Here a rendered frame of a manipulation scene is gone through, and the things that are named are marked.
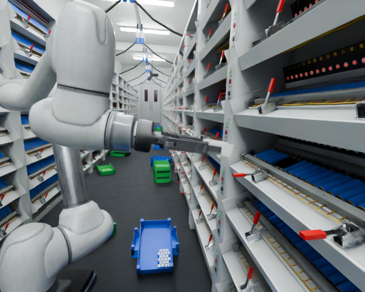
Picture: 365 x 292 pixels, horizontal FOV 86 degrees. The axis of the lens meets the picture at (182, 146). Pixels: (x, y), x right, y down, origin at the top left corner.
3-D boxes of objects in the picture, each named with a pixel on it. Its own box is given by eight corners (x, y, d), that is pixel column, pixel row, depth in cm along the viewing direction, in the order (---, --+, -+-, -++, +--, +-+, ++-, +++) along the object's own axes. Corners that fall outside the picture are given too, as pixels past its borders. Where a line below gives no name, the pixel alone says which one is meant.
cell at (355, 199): (387, 198, 34) (355, 211, 34) (376, 193, 36) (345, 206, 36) (386, 189, 34) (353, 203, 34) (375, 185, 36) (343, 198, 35)
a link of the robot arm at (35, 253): (-4, 289, 69) (-13, 231, 66) (54, 260, 83) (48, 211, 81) (8, 316, 59) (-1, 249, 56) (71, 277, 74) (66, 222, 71)
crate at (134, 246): (131, 258, 123) (131, 246, 121) (134, 237, 142) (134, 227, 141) (178, 255, 127) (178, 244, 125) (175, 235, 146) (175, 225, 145)
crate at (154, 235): (172, 272, 113) (173, 266, 109) (137, 274, 111) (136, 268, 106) (170, 223, 137) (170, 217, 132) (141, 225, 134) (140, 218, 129)
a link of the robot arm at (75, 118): (101, 159, 40) (108, 94, 38) (17, 148, 38) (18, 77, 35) (112, 146, 51) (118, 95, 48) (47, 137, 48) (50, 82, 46)
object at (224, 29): (235, 22, 73) (224, -19, 70) (200, 61, 132) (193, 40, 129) (284, 5, 74) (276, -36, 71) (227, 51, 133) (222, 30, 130)
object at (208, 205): (218, 247, 90) (208, 222, 87) (194, 192, 149) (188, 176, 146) (258, 230, 91) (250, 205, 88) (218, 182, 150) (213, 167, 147)
